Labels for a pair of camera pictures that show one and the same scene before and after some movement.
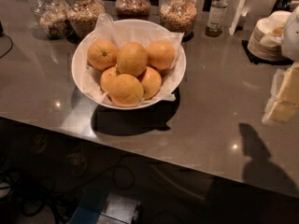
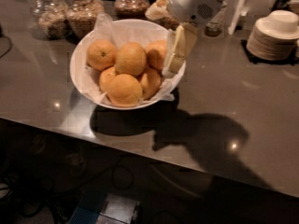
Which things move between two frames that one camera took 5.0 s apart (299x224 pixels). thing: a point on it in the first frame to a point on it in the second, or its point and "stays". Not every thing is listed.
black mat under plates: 259,61 stays
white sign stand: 242,9 stays
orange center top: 132,59 stays
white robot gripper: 291,37 to 192,4
